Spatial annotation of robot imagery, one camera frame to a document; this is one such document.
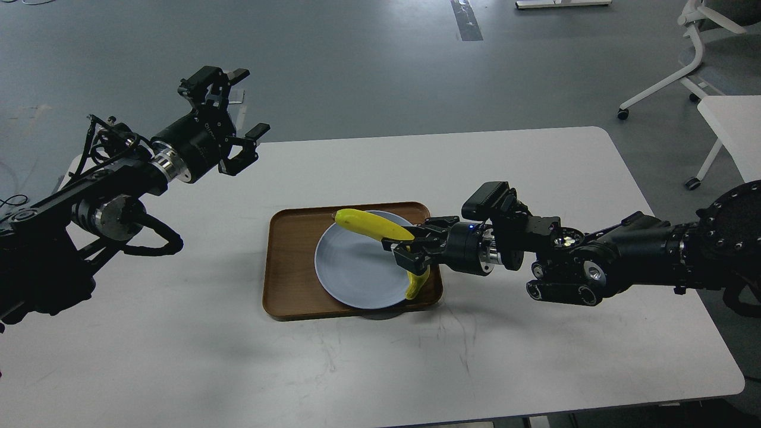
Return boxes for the yellow banana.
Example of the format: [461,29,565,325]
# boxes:
[331,208,430,300]

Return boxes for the white office chair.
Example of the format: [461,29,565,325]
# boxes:
[617,1,760,120]

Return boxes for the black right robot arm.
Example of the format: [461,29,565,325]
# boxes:
[382,181,760,319]

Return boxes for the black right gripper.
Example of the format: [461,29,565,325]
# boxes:
[382,217,494,276]

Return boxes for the white side table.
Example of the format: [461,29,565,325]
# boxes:
[683,95,760,190]

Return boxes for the light blue plate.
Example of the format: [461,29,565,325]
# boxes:
[315,210,411,309]

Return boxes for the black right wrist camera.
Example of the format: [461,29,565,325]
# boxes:
[460,181,521,222]

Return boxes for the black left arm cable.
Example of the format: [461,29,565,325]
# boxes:
[116,213,185,257]

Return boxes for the brown wooden tray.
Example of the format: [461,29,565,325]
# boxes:
[263,206,444,322]

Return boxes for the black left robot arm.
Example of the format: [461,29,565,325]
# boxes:
[2,66,270,327]

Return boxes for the white board on floor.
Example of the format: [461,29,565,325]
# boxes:
[514,0,612,10]

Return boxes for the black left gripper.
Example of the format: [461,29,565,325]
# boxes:
[150,66,270,184]

